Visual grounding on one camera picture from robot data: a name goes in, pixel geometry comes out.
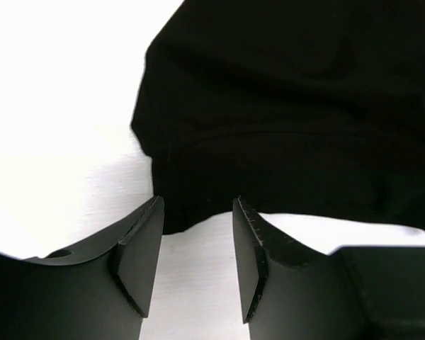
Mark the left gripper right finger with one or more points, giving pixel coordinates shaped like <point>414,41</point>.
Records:
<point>290,291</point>

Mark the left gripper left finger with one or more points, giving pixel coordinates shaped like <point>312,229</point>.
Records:
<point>98,288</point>

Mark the black skirt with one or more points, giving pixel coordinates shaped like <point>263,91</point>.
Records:
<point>300,107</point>

